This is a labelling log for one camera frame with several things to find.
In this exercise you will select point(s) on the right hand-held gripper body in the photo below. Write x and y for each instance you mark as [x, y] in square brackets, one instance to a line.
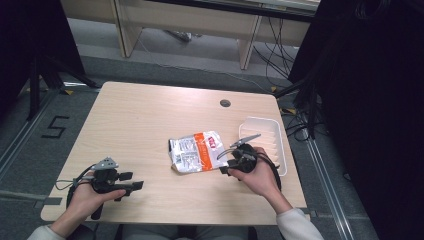
[245, 158]

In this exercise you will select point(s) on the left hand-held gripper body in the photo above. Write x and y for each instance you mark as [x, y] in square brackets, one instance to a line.
[104, 181]

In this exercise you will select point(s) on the silver and orange snack packet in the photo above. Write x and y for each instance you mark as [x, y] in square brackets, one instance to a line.
[196, 152]

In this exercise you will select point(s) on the person's right hand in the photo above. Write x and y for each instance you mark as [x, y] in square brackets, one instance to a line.
[261, 178]

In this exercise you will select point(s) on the person's left hand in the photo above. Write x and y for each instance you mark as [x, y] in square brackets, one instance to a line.
[85, 201]

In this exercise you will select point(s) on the white plastic tray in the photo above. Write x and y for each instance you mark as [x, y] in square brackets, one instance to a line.
[271, 138]

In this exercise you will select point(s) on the black stand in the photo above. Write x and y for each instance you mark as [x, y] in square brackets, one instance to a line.
[40, 83]

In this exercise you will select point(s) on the black curtain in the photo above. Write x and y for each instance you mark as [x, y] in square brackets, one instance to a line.
[366, 100]
[30, 36]

